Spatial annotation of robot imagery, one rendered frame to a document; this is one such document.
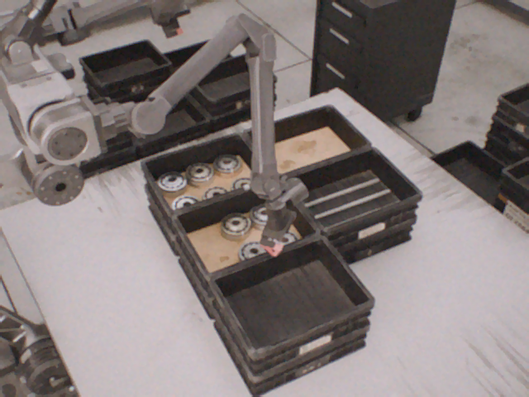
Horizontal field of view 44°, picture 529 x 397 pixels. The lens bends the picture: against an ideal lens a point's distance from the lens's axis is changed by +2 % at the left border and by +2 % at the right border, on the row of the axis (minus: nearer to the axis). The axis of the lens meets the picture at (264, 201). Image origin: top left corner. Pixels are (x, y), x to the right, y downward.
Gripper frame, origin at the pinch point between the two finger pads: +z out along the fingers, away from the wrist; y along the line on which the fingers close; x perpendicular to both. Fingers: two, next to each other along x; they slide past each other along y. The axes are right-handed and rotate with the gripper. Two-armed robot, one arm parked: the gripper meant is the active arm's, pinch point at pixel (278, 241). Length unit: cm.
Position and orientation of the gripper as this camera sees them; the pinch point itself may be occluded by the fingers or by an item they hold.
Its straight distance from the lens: 195.6
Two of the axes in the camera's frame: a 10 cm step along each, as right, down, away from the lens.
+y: 3.6, -7.5, 5.6
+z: 0.7, 6.2, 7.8
